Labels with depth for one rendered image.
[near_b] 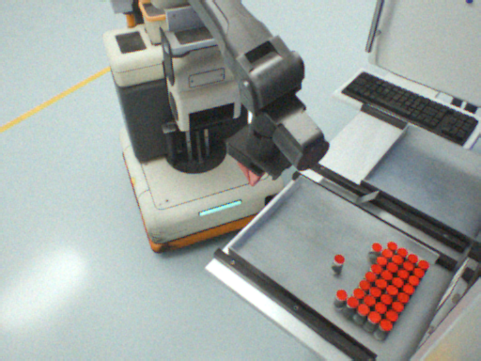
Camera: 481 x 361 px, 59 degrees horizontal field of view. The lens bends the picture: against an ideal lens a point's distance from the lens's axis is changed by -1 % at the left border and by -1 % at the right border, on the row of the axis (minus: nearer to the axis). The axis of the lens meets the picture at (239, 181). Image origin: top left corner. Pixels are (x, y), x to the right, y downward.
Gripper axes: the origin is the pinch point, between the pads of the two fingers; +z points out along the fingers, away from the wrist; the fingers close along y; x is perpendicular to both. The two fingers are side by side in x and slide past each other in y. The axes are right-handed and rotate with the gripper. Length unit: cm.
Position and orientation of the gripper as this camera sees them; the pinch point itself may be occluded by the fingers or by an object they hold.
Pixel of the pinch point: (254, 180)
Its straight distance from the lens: 76.9
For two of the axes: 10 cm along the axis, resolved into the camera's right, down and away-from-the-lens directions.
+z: -1.3, 6.0, 7.9
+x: 6.4, -5.6, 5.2
